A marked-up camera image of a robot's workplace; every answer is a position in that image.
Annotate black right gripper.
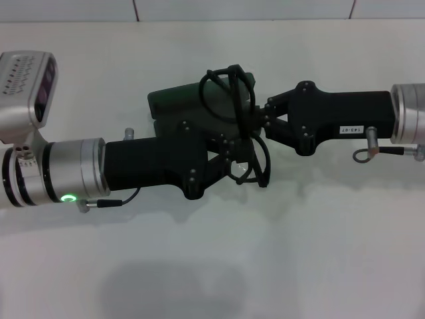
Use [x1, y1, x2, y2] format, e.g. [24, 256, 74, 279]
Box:
[262, 80, 396, 157]

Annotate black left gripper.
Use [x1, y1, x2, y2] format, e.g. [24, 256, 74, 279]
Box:
[104, 119, 254, 201]

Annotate black round-framed glasses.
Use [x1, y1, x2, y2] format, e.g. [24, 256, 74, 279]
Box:
[198, 63, 270, 189]

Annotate green glasses case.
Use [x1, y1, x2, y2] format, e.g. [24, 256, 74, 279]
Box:
[147, 71, 266, 140]

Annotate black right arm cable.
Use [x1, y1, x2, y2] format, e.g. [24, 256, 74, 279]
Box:
[352, 126, 425, 163]

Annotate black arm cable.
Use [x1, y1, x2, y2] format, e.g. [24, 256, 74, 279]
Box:
[76, 128, 143, 214]
[352, 126, 425, 163]

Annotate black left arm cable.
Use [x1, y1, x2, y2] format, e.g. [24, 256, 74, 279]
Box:
[76, 128, 143, 214]

